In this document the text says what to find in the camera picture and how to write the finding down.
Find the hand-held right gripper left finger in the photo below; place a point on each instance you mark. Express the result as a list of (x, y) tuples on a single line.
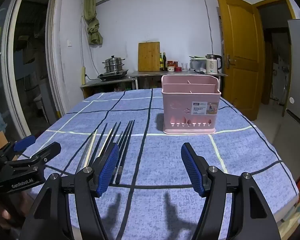
[(107, 170)]

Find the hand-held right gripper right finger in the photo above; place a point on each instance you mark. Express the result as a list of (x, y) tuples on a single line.
[(192, 170)]

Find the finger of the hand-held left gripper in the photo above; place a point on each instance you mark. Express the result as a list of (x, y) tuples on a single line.
[(48, 151), (23, 143)]

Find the set of chopsticks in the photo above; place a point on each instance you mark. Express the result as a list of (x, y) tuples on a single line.
[(127, 140)]

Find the pink utensil basket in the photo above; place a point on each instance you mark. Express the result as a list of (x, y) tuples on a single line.
[(187, 100)]

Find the person's left hand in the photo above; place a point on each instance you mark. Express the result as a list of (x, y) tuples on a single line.
[(2, 213)]

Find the blue plaid tablecloth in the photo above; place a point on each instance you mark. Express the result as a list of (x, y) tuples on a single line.
[(170, 155)]

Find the yellowed power strip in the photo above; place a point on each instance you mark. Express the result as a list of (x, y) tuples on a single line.
[(83, 76)]

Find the low steel shelf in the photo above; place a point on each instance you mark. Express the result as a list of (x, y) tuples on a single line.
[(102, 83)]

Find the black induction cooker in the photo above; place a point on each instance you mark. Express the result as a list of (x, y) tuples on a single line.
[(112, 75)]

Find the clear drinking glass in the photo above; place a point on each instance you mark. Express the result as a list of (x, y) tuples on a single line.
[(184, 66)]

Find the white jar red lid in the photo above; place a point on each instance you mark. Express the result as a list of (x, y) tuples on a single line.
[(171, 68)]

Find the steel kitchen table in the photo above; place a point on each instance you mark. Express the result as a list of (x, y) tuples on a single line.
[(150, 74)]

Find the clear plastic storage box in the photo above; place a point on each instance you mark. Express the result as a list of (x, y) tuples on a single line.
[(198, 65)]

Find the steel steamer pot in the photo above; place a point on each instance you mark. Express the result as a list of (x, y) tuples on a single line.
[(113, 65)]

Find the white electric kettle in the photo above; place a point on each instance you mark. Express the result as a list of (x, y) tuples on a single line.
[(212, 65)]

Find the dark sauce bottle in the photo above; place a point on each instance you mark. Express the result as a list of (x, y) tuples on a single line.
[(164, 62)]

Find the wooden cutting board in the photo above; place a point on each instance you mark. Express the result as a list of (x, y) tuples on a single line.
[(148, 56)]

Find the yellow wooden door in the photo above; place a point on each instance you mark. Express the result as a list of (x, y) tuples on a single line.
[(240, 42)]

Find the green hanging curtain cloth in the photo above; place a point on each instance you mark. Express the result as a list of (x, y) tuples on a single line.
[(93, 17)]

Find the white sliding door frame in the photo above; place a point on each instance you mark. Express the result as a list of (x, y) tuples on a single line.
[(53, 55)]

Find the yellow door frame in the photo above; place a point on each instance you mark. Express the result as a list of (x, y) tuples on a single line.
[(270, 1)]

